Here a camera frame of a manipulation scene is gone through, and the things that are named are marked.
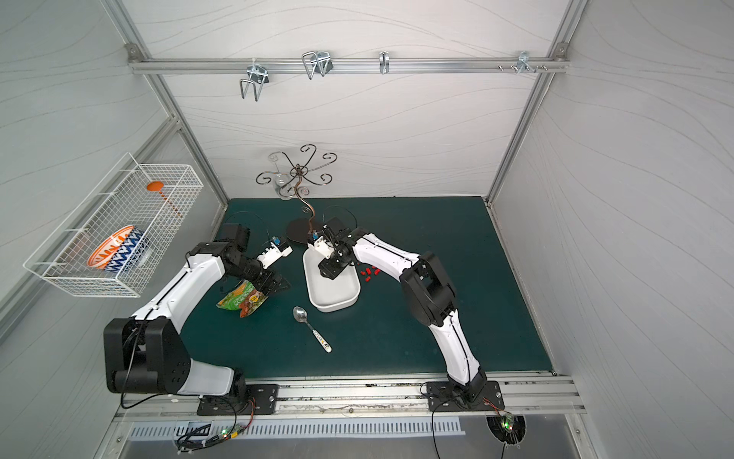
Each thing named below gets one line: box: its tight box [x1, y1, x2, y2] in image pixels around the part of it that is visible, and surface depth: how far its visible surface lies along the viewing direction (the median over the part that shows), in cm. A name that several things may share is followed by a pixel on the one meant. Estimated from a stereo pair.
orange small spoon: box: [146, 180, 184, 219], surface depth 80 cm
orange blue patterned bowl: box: [86, 225, 149, 272], surface depth 61 cm
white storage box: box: [302, 248, 362, 314], surface depth 93 cm
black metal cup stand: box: [255, 143, 339, 244], surface depth 90 cm
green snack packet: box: [215, 279, 269, 319], surface depth 88 cm
